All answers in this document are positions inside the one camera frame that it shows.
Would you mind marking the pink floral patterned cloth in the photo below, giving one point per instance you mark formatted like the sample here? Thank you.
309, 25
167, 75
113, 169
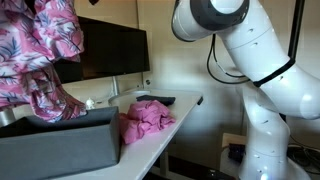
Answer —
36, 50

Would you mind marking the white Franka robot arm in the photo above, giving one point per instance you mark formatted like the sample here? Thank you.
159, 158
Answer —
266, 100

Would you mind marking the dark folded cloth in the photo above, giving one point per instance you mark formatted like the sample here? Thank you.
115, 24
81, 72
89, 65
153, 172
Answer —
156, 99

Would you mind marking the plain pink cloth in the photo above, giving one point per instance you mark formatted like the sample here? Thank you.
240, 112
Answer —
146, 118

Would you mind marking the dark grey fabric box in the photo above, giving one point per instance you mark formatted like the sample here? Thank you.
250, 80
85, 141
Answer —
60, 150

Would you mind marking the silver monitor stand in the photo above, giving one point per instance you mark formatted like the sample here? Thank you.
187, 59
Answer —
6, 117
115, 87

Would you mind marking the black computer monitor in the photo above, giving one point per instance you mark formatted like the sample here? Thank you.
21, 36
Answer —
113, 50

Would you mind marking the small white figurine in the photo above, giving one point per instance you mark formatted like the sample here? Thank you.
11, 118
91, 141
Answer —
89, 104

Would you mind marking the white desk leg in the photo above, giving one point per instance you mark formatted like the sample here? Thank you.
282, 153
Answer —
164, 163

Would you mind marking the white wall outlet box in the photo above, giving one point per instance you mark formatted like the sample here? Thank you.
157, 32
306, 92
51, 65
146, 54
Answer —
233, 146

